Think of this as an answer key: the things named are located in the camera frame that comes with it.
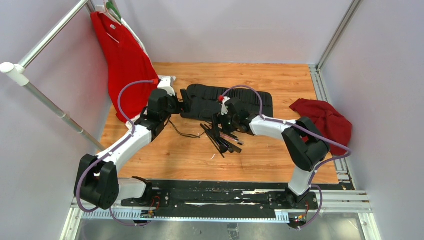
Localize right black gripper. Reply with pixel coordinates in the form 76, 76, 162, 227
211, 111, 239, 138

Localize black makeup brush roll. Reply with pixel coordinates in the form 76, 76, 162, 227
180, 83, 275, 122

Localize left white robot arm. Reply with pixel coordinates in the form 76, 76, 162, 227
74, 88, 191, 213

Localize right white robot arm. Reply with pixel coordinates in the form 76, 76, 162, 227
210, 95, 330, 209

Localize thin black liner brush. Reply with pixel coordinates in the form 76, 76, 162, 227
199, 123, 225, 158

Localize black comb brush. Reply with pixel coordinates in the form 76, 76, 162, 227
218, 137, 242, 154

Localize red hanging shirt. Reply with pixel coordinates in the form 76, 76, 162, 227
90, 12, 159, 123

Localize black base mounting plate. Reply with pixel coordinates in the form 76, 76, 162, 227
121, 180, 319, 219

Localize dark red crumpled cloth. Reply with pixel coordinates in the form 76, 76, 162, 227
289, 98, 353, 146

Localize green white hangers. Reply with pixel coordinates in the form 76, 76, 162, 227
94, 0, 122, 25

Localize metal clothes rack pole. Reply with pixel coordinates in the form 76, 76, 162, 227
0, 0, 109, 153

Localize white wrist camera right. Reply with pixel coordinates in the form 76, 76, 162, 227
218, 95, 231, 116

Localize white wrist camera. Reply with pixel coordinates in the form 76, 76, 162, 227
218, 95, 231, 116
157, 75, 177, 97

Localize black tie cord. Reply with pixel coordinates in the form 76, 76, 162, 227
168, 119, 205, 139

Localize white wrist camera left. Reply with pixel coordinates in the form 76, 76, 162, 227
157, 75, 177, 97

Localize pink handled makeup brush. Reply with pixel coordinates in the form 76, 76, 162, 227
220, 133, 244, 146

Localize aluminium frame post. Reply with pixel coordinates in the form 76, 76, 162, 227
315, 0, 363, 71

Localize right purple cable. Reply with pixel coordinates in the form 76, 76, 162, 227
221, 85, 352, 229

